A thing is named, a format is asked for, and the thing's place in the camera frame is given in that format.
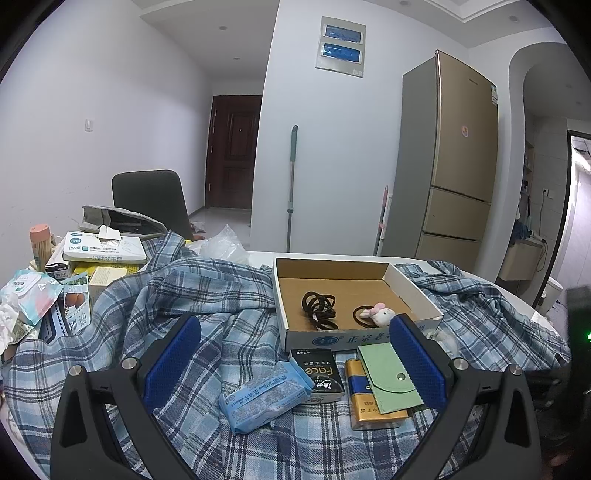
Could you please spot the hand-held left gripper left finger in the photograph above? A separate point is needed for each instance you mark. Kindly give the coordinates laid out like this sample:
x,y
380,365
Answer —
x,y
171,364

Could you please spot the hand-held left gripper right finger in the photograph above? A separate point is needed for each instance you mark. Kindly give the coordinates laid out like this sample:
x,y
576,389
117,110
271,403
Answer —
x,y
418,364

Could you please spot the green snap pouch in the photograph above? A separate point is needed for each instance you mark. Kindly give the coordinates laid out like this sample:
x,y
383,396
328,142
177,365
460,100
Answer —
x,y
388,383

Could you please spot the gold cigarette pack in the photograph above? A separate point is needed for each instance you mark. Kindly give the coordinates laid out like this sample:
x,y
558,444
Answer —
x,y
364,406

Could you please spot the black packet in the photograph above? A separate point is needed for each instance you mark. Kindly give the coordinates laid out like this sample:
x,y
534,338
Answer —
x,y
321,374

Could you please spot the blue tissue packet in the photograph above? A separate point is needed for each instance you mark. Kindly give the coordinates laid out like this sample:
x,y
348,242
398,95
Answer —
x,y
263,397

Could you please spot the shallow cardboard box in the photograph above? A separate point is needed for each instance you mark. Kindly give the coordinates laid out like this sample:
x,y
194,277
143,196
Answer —
x,y
332,281

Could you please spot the white toilet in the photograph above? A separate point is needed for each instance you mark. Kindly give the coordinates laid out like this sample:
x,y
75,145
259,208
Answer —
x,y
554,293

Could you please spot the blue plaid shirt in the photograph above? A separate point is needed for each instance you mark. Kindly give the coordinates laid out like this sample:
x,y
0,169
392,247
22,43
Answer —
x,y
221,295

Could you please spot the beige cabinet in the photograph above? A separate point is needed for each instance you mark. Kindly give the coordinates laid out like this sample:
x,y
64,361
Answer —
x,y
519,261

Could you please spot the pale yellow box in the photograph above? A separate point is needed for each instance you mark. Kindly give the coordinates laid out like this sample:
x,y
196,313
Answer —
x,y
106,279

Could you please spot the blue hanging cloth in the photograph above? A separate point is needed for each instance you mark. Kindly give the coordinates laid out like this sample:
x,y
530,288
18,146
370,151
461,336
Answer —
x,y
521,230

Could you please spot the egg print box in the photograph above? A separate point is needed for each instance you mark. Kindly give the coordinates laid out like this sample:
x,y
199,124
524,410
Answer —
x,y
77,304

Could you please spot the yellow flat box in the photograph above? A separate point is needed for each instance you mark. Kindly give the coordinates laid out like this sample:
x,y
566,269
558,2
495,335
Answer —
x,y
106,269

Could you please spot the blue striped packet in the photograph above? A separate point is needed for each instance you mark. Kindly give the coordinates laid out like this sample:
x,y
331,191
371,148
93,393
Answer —
x,y
53,323

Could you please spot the clear plastic bag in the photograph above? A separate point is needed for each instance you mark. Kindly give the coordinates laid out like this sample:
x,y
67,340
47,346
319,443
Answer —
x,y
224,247

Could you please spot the white glove box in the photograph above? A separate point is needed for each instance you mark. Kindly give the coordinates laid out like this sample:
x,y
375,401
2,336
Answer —
x,y
106,249

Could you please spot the grey fabric bag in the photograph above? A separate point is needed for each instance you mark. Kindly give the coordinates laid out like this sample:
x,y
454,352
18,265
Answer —
x,y
120,219

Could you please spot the wet wipes pack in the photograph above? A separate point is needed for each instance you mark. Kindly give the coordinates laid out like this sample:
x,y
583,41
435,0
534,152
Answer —
x,y
27,295

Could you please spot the dark grey chair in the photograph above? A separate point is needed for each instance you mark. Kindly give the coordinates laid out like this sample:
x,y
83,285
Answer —
x,y
147,194

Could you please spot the pink bottle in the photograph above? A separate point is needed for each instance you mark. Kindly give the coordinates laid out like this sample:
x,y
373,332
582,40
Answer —
x,y
42,244

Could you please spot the gold refrigerator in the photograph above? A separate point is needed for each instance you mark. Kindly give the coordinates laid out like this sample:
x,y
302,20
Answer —
x,y
457,161

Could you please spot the dark wooden door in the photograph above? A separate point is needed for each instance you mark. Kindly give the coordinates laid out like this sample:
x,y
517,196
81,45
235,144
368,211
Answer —
x,y
233,152

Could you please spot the grey electrical panel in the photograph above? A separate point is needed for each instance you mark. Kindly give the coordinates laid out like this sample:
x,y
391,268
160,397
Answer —
x,y
340,46

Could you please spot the white wall outlet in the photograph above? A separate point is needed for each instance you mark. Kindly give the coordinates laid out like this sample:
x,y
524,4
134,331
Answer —
x,y
547,192

